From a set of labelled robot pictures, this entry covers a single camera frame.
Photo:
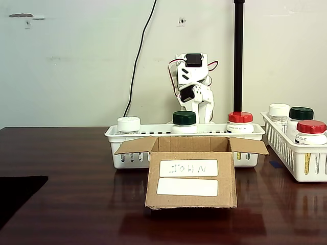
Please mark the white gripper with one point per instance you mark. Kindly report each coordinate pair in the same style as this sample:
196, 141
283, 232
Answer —
193, 60

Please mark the green-capped bottle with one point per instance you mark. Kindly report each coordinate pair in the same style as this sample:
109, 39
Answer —
184, 118
301, 113

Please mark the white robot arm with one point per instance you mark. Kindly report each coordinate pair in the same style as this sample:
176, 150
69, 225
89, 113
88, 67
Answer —
191, 76

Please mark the red-capped bottle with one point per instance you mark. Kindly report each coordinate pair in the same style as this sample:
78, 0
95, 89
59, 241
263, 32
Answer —
311, 126
240, 117

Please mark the white-capped bottle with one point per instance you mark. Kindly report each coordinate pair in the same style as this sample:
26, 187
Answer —
128, 123
279, 109

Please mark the open cardboard box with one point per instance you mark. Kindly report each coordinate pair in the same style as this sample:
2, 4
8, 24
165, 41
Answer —
153, 178

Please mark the white basket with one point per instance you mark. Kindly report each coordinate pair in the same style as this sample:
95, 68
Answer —
113, 145
281, 150

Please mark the black vertical pole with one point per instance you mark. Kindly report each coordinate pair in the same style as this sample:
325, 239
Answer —
238, 63

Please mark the blue tape strip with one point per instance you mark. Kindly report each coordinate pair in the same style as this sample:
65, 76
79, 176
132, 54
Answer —
276, 165

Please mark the small wall screw anchor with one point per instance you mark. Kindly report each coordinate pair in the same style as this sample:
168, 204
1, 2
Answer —
182, 22

